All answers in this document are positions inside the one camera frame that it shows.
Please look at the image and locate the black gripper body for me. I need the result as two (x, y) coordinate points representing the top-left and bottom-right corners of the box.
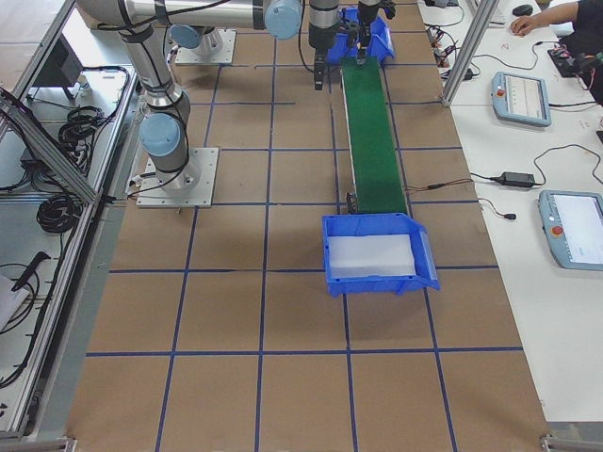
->
(350, 0), (396, 47)
(309, 0), (339, 59)

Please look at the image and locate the yellow push button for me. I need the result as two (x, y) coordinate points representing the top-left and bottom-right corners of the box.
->
(356, 45), (367, 66)

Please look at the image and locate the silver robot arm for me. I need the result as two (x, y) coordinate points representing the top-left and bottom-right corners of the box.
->
(162, 1), (396, 53)
(77, 1), (303, 194)

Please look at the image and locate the person hand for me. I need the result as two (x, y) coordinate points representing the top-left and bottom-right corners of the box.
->
(510, 16), (537, 36)

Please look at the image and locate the blue source bin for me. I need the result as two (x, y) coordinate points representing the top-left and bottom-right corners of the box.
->
(326, 7), (395, 65)

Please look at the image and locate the green conveyor belt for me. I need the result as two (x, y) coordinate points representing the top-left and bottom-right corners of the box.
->
(341, 56), (407, 214)

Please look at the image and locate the far teach pendant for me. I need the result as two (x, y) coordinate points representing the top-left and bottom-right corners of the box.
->
(491, 72), (551, 127)

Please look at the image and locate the teach pendant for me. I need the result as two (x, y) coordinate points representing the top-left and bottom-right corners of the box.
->
(491, 72), (551, 127)
(538, 190), (602, 271)

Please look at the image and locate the white foam pad destination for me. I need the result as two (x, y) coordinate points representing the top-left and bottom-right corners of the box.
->
(327, 234), (416, 278)

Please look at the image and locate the blue destination bin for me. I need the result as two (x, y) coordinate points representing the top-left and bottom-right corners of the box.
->
(322, 213), (440, 297)

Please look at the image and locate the black power adapter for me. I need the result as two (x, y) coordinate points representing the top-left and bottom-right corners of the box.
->
(498, 171), (536, 188)

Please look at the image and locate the near teach pendant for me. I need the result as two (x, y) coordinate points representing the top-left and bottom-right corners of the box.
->
(538, 190), (602, 271)

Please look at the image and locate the aluminium frame post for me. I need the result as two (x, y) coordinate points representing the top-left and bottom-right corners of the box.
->
(440, 0), (498, 106)

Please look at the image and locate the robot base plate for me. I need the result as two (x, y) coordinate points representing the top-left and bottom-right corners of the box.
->
(175, 28), (236, 66)
(136, 148), (220, 208)

